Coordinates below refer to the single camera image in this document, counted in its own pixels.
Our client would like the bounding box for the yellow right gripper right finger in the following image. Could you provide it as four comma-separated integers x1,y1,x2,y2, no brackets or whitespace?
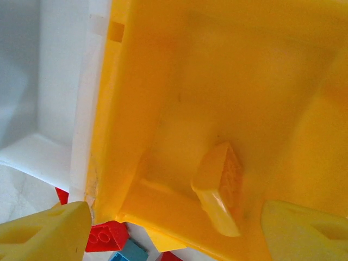
260,200,348,261

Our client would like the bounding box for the blue lego brick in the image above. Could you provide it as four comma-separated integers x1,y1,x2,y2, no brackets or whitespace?
108,238,152,261

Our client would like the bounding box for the red lego brick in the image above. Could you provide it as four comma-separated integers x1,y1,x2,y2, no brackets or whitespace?
160,251,185,261
55,187,70,205
85,220,131,253

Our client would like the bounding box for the yellow plastic bin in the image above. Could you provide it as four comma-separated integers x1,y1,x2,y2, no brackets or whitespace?
86,0,348,261

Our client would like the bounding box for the yellow lego brick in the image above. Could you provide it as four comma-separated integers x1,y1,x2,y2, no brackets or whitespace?
190,141,244,238
144,227,188,252

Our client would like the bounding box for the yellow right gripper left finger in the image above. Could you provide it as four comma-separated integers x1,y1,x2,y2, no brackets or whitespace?
0,200,92,261

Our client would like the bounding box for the white plastic bin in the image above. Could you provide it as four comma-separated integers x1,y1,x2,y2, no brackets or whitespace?
0,0,108,204

